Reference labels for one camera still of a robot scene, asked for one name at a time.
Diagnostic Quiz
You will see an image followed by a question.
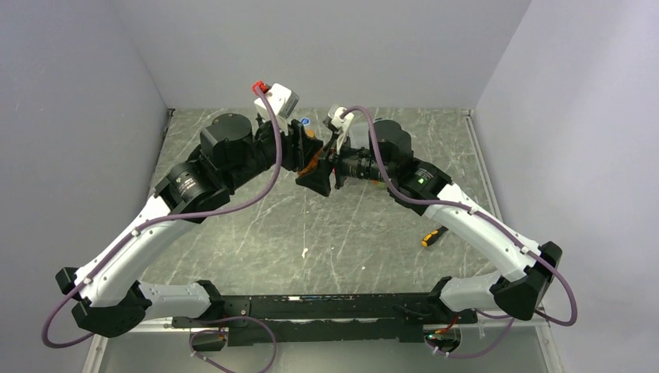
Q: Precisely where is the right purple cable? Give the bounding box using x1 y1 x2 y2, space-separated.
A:
340 105 579 360

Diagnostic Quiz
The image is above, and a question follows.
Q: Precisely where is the orange juice bottle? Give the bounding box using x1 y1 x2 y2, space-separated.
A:
298 148 330 177

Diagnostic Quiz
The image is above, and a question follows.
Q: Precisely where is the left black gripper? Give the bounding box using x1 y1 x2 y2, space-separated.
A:
225 114 323 191

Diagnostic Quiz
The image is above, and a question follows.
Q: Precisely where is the orange black screwdriver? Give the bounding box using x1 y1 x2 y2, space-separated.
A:
421 226 448 247

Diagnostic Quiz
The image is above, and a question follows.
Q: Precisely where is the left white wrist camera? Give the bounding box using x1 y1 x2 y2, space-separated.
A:
252 81 299 135

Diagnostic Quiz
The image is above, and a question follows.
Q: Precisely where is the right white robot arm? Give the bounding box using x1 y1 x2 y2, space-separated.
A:
293 120 563 322

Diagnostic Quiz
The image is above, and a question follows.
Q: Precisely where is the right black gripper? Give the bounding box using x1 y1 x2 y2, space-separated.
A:
297 131 395 196

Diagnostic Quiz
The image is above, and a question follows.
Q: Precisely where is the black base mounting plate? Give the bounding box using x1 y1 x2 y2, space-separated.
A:
172 292 477 347

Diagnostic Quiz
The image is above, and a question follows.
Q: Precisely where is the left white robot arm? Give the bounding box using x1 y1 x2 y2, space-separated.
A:
56 113 323 338

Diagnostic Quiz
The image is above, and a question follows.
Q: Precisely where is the large clear tea bottle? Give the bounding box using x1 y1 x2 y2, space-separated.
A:
372 181 387 190

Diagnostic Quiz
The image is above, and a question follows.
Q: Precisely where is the clear plastic screw box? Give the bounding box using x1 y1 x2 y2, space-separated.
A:
348 121 372 152

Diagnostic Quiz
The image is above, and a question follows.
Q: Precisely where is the aluminium rail frame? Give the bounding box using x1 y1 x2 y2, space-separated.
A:
82 297 565 373

